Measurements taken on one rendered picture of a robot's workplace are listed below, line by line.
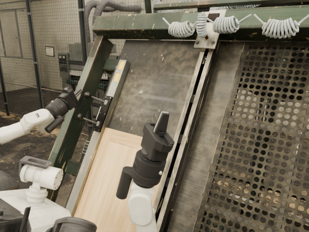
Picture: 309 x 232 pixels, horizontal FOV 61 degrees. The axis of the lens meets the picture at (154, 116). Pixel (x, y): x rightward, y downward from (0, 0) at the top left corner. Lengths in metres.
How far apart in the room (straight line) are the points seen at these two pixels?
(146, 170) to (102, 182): 0.66
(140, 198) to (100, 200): 0.62
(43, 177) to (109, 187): 0.51
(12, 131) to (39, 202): 0.49
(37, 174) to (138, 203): 0.33
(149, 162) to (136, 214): 0.16
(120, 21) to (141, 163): 1.03
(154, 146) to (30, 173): 0.41
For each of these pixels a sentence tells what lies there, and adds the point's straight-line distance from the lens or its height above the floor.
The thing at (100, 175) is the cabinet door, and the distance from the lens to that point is 1.37.
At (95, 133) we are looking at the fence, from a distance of 1.42.
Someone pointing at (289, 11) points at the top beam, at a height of 1.92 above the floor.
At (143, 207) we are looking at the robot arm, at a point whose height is 1.38.
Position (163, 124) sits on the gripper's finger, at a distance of 0.69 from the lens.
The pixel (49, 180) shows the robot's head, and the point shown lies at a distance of 0.87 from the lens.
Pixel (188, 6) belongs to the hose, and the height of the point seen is 1.95.
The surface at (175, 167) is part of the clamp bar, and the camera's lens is 1.09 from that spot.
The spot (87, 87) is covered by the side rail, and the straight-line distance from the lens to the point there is 1.62.
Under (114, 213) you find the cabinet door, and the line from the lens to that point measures 1.30.
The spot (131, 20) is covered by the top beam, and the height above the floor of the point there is 1.91.
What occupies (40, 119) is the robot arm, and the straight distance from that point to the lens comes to 1.31.
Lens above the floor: 1.84
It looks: 17 degrees down
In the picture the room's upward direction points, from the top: straight up
